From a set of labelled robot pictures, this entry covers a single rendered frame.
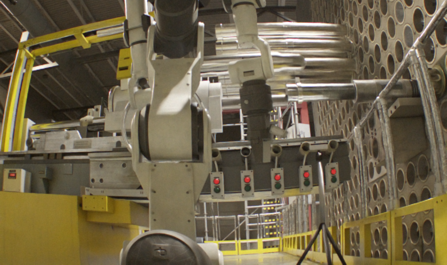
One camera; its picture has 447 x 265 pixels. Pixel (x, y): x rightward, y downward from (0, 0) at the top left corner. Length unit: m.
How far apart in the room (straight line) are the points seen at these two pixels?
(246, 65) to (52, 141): 2.10
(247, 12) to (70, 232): 1.60
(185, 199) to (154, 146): 0.15
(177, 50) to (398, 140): 2.16
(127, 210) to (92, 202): 0.22
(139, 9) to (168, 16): 0.42
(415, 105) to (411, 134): 0.32
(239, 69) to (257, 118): 0.15
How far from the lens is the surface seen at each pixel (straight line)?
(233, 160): 2.30
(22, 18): 12.29
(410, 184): 3.45
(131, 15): 1.37
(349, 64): 4.79
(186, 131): 0.87
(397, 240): 1.80
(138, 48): 1.35
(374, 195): 4.54
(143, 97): 1.33
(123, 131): 1.63
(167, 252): 0.49
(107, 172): 2.48
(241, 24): 1.09
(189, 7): 0.97
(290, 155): 2.31
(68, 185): 2.65
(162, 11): 0.97
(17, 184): 2.77
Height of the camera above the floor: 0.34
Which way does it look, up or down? 18 degrees up
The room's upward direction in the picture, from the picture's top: 3 degrees counter-clockwise
